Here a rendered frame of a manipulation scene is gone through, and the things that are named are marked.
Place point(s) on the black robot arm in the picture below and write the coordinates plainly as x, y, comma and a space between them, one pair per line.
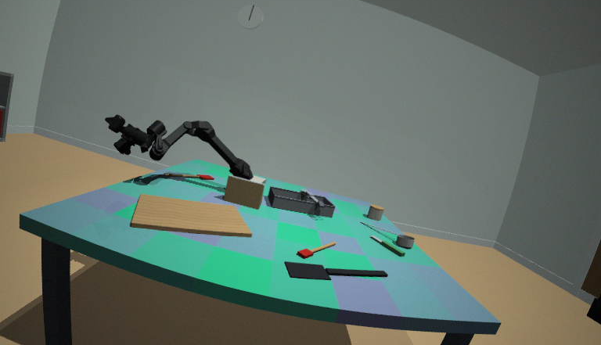
204, 131

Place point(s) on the grey saucepan with long handle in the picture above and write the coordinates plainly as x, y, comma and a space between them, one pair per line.
404, 240

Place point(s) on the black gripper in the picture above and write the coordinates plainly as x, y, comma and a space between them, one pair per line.
116, 125

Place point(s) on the black spatula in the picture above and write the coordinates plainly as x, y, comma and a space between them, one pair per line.
316, 271

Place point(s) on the grey cylinder with tan top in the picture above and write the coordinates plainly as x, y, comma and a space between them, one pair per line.
375, 212

